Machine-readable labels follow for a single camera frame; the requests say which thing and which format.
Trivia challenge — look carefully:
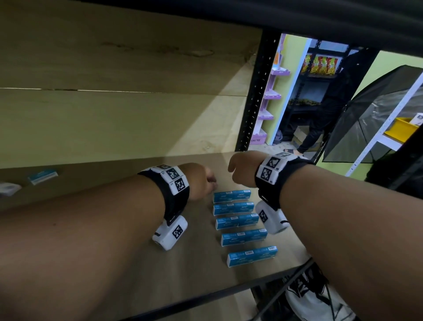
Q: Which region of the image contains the black wristband with marker tiles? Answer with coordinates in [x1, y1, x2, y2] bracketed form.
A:
[254, 151, 315, 211]
[138, 164, 191, 227]

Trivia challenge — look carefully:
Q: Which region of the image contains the black photo umbrella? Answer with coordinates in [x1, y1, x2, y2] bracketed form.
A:
[323, 65, 423, 164]

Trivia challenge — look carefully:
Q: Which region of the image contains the row of yellow snack bags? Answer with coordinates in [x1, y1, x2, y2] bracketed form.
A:
[301, 54, 341, 76]

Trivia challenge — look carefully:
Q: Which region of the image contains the white small packet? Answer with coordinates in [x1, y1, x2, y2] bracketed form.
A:
[0, 182, 22, 198]

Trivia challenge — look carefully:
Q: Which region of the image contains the blue toothpaste box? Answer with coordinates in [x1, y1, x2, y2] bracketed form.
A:
[28, 169, 59, 185]
[227, 246, 278, 268]
[215, 213, 260, 231]
[213, 189, 252, 203]
[221, 228, 268, 247]
[212, 202, 255, 216]

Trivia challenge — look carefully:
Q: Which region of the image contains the black upper shelf beam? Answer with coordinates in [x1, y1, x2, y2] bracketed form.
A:
[74, 0, 423, 58]

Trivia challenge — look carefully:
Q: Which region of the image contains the person's left forearm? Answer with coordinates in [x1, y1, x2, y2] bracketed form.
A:
[0, 175, 166, 321]

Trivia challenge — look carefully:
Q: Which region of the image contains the black perforated shelf post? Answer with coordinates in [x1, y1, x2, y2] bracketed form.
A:
[235, 29, 282, 152]

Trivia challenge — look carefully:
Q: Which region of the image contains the purple display stand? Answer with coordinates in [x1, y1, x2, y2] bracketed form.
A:
[249, 33, 291, 146]

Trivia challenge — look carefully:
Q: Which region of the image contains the black background shelf rack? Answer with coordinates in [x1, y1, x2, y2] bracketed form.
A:
[281, 40, 359, 143]

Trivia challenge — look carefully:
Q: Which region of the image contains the yellow plastic bin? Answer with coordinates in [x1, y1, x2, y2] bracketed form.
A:
[384, 117, 420, 144]

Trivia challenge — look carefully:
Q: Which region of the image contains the black and white shoe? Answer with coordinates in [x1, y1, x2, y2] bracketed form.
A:
[285, 263, 357, 321]

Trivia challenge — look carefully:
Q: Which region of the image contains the cardboard box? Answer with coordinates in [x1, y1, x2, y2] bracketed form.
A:
[293, 126, 324, 152]

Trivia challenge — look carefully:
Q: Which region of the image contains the white metal shelf rack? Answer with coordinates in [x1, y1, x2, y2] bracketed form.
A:
[345, 72, 423, 178]

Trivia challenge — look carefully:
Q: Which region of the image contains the person's right forearm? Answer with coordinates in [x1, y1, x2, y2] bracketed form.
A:
[278, 164, 423, 321]

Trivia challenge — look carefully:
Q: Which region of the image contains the person's right hand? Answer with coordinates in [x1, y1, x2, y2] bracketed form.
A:
[228, 150, 268, 188]

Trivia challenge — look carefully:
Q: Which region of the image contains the person's left hand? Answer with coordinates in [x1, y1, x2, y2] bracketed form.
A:
[179, 162, 217, 202]

